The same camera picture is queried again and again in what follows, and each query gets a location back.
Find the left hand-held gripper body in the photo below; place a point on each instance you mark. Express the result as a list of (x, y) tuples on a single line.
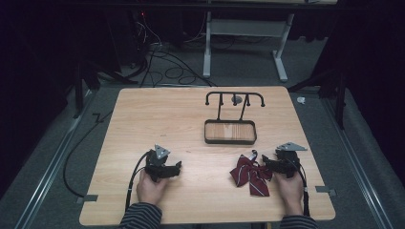
[(158, 165)]

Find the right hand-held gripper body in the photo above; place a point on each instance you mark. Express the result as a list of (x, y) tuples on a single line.
[(288, 162)]

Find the dark red striped bow tie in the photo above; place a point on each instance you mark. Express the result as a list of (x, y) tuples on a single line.
[(250, 173)]

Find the person's left hand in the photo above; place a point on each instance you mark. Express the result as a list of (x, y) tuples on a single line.
[(151, 189)]

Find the person's right hand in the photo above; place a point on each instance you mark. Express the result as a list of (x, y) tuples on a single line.
[(290, 191)]

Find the grey tape piece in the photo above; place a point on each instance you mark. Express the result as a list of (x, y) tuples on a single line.
[(325, 190), (87, 198)]

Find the black rack with wooden tray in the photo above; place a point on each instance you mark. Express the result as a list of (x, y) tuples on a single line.
[(230, 132)]

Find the small white crumpled scrap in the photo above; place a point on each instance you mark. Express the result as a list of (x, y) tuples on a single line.
[(301, 100)]

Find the black metal stand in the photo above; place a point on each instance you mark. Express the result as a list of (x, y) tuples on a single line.
[(340, 95), (79, 86)]

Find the metal floor rail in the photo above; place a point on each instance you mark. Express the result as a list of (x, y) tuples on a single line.
[(51, 165), (356, 165)]

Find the white metal table frame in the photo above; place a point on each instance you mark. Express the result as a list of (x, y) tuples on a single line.
[(245, 28)]

